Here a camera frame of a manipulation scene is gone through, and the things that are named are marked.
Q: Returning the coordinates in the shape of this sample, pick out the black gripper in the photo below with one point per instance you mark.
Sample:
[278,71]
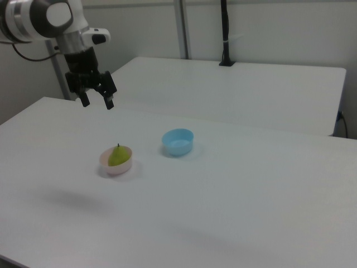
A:
[82,69]

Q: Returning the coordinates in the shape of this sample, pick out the green pear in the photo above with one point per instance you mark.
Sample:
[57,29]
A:
[118,156]

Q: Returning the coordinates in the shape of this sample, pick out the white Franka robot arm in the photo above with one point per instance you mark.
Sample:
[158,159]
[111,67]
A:
[33,16]

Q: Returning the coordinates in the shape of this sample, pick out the pink plastic bowl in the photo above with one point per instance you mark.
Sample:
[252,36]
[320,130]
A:
[120,169]

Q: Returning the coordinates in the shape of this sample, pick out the blue plastic bowl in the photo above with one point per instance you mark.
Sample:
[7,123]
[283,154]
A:
[178,148]

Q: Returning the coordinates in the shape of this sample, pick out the black clamp pole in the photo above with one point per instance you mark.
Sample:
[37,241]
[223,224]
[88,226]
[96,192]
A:
[225,28]

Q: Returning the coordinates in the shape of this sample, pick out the blue plug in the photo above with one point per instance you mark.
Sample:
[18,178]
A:
[339,115]

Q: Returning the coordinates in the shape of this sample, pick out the slim aluminium frame post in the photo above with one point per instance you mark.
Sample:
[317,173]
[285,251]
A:
[59,75]

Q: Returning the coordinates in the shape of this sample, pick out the wide aluminium frame post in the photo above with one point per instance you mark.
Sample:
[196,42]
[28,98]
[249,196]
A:
[182,28]

